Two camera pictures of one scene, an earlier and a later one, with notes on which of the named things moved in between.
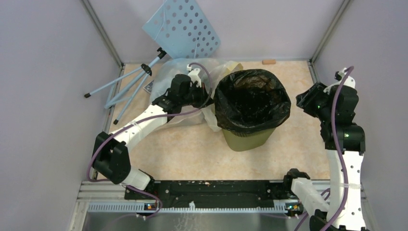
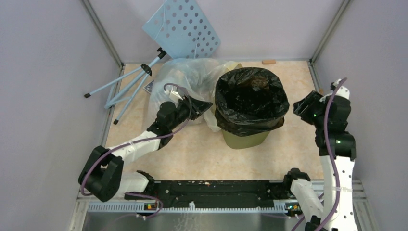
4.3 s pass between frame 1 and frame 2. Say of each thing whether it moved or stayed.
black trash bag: stayed
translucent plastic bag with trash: stayed
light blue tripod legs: stayed
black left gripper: moved
